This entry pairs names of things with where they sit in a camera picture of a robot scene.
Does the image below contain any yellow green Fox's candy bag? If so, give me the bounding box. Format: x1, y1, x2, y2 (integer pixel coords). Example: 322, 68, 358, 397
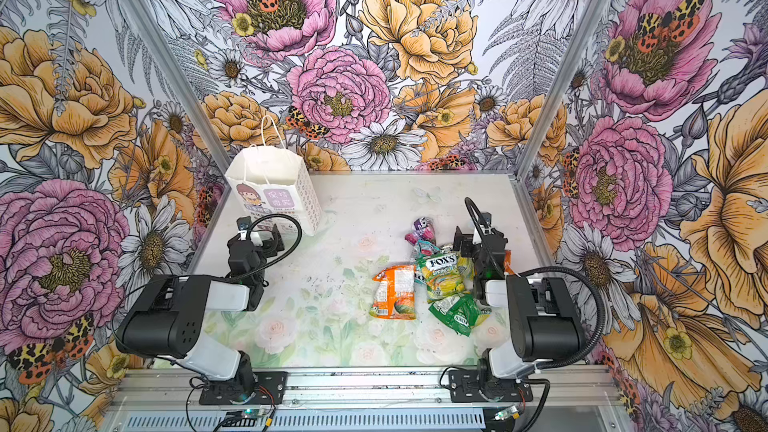
416, 252, 466, 303

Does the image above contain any teal Fox's candy bag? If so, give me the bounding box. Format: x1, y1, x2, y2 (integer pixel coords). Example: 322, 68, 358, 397
412, 240, 442, 260

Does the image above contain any white paper bag with print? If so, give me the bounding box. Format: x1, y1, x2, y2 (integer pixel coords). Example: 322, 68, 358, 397
225, 138, 323, 236

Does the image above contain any orange snack bag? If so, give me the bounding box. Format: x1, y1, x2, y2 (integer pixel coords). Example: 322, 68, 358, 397
503, 250, 515, 275
369, 264, 416, 320

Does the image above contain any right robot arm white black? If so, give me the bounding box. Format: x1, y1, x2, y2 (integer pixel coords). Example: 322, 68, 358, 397
448, 228, 591, 403

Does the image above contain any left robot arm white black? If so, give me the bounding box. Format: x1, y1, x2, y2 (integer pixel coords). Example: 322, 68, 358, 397
115, 227, 285, 404

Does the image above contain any green snack bag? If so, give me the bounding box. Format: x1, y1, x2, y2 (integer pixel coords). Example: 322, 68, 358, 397
429, 293, 492, 336

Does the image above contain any purple snack packet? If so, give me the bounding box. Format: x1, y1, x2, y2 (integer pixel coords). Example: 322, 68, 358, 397
405, 217, 436, 245

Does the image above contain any white vented box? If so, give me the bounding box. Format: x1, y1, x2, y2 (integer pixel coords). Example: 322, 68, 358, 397
112, 408, 486, 431

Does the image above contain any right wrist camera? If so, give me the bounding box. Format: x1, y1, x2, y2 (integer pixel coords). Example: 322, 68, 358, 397
478, 212, 492, 235

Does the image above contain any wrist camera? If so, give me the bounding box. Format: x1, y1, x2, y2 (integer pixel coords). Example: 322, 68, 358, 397
478, 212, 492, 235
236, 216, 253, 233

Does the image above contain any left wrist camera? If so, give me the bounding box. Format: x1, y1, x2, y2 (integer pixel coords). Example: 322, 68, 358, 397
236, 216, 253, 233

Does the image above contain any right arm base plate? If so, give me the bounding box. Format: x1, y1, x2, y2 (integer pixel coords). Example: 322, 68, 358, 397
440, 367, 533, 403

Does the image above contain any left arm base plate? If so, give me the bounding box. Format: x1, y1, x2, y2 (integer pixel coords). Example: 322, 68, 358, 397
199, 371, 289, 406

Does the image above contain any aluminium front rail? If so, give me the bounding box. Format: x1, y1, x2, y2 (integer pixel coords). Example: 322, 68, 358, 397
108, 365, 620, 412

